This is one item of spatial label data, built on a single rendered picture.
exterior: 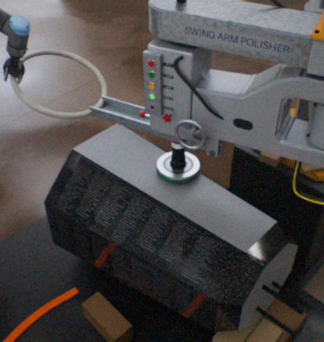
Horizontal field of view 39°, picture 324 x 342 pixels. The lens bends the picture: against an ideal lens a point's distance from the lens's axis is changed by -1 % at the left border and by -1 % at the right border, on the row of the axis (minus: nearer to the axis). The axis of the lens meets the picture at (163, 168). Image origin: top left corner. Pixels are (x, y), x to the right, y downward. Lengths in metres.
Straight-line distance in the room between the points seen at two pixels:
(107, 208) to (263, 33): 1.16
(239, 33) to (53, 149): 2.52
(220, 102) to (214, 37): 0.28
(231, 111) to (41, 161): 2.25
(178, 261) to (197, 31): 1.00
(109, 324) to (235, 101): 1.38
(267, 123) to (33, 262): 1.83
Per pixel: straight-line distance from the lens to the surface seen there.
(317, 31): 1.62
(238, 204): 2.19
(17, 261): 3.11
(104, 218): 2.33
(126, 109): 2.32
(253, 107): 1.84
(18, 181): 3.70
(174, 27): 1.80
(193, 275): 2.08
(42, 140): 4.06
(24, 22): 2.21
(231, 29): 1.72
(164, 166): 2.27
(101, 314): 2.63
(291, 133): 1.94
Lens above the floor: 2.34
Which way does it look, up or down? 40 degrees down
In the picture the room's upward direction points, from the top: straight up
